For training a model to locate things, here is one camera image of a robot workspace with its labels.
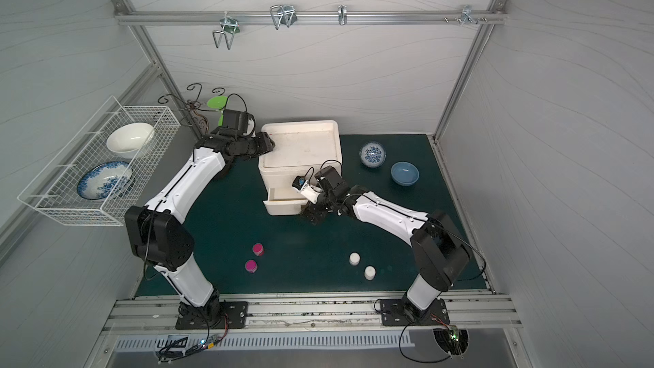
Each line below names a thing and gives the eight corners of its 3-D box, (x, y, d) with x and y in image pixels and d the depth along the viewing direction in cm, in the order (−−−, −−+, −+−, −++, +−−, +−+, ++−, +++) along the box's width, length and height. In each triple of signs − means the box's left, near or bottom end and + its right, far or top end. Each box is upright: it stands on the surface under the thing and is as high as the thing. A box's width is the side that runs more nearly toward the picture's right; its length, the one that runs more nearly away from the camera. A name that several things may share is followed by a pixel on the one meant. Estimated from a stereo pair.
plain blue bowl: (392, 186, 103) (394, 181, 101) (389, 166, 110) (390, 161, 108) (419, 186, 103) (421, 181, 101) (414, 166, 110) (416, 161, 108)
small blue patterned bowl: (357, 161, 117) (358, 150, 111) (369, 150, 121) (371, 139, 116) (373, 172, 113) (375, 161, 107) (385, 160, 117) (388, 149, 111)
